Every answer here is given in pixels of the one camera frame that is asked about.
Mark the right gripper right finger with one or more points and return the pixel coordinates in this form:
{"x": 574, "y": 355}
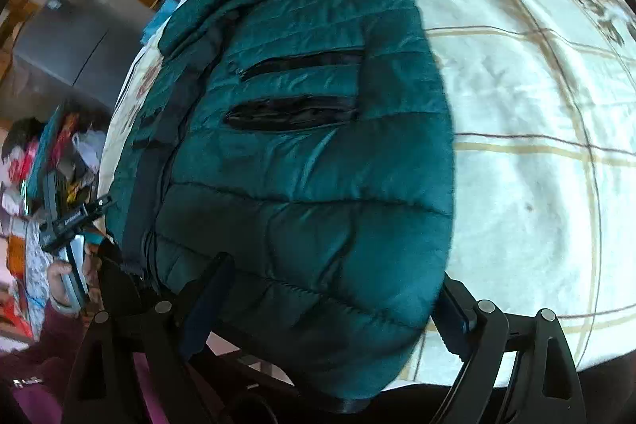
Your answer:
{"x": 515, "y": 368}

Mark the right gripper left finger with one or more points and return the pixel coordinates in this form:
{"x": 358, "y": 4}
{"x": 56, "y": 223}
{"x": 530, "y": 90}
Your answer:
{"x": 133, "y": 365}

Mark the green quilted puffer jacket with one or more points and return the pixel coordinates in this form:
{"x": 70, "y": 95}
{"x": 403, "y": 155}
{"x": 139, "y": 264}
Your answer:
{"x": 311, "y": 141}

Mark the person's left hand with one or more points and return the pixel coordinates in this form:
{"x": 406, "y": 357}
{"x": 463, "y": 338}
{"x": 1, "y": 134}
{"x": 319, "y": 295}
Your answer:
{"x": 59, "y": 279}

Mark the cluttered side table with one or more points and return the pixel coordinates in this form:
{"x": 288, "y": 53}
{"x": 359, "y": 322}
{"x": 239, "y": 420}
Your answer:
{"x": 69, "y": 142}

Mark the grey refrigerator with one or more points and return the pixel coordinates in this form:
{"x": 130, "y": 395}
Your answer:
{"x": 74, "y": 52}

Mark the blue paper bag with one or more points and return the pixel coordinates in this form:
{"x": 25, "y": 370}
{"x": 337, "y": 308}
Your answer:
{"x": 160, "y": 17}

